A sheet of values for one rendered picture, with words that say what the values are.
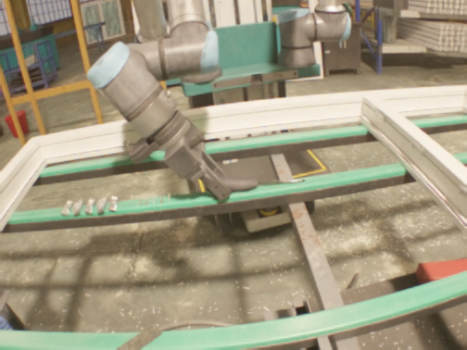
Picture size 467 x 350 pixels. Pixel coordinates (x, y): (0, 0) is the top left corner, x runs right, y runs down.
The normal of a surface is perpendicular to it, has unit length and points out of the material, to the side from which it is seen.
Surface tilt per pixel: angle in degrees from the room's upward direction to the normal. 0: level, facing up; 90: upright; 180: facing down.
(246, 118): 90
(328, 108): 90
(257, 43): 90
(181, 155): 90
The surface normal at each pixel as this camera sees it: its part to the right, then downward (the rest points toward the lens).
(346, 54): 0.08, 0.49
